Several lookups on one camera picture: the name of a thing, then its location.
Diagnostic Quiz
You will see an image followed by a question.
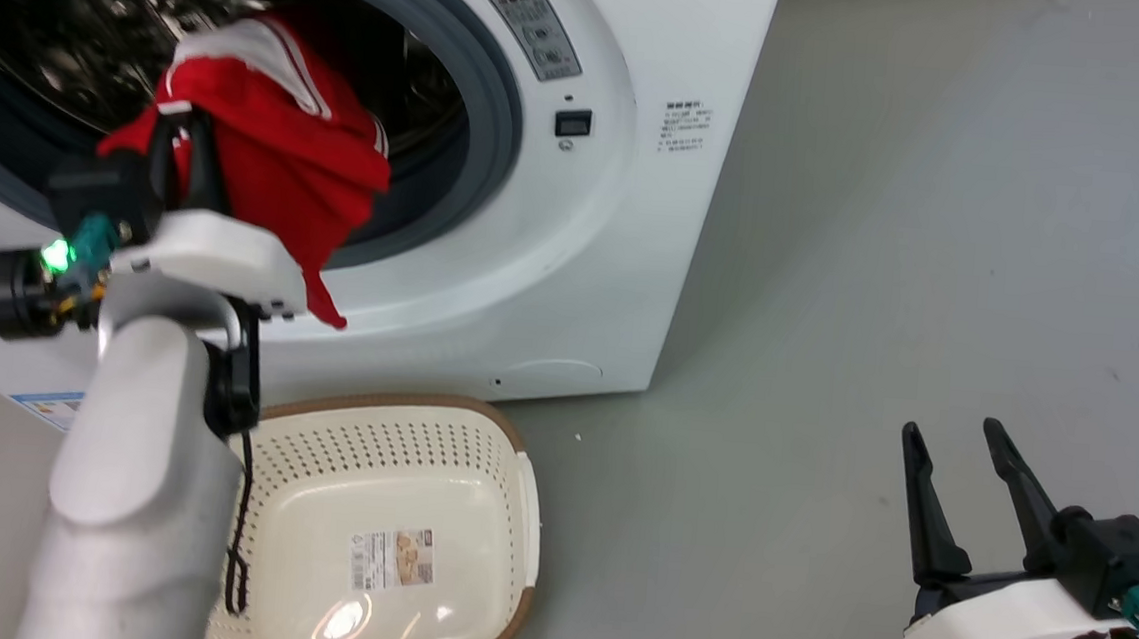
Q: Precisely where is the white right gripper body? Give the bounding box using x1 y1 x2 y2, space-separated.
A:
901 568 1139 639

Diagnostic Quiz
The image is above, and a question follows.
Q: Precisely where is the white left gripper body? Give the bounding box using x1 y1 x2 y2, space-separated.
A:
105 204 316 324

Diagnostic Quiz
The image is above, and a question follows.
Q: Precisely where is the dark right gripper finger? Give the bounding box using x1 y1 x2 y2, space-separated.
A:
972 417 1070 577
891 421 983 593

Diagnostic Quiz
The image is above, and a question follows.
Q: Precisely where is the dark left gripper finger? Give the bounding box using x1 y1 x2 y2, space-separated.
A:
144 106 188 217
180 106 240 219

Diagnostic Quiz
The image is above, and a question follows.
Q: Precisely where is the red white-striped garment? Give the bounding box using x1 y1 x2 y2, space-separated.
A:
85 0 403 333

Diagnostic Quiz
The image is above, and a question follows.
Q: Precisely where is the steel washing machine drum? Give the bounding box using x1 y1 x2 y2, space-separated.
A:
0 0 473 165

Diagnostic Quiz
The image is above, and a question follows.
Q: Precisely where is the cream perforated laundry basket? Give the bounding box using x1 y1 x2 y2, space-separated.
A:
202 379 553 639

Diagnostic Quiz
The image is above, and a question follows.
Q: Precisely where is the paper basket label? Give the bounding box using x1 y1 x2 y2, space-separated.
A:
346 522 440 598

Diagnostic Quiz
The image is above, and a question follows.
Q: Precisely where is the white front-load washing machine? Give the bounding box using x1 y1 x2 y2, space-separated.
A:
0 0 785 452

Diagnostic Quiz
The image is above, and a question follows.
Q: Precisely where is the black cylindrical left gripper motor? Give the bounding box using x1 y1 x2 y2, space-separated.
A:
0 244 68 343

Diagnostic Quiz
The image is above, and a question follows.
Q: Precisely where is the blue white energy label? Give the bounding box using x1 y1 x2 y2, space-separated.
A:
9 387 86 433

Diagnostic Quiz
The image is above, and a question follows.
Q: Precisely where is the grey rubber door gasket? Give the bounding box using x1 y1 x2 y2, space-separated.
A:
0 0 534 283

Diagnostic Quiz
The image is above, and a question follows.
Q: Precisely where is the grey warning sticker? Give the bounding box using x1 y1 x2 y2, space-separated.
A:
471 0 589 86

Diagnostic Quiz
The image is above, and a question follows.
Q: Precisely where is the printed text sticker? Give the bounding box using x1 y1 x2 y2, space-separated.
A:
657 95 716 158

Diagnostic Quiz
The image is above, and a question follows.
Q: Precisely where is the teal left camera connector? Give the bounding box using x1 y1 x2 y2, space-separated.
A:
38 211 123 299

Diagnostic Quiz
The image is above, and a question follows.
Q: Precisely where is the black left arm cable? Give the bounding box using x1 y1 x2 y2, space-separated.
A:
220 426 262 621

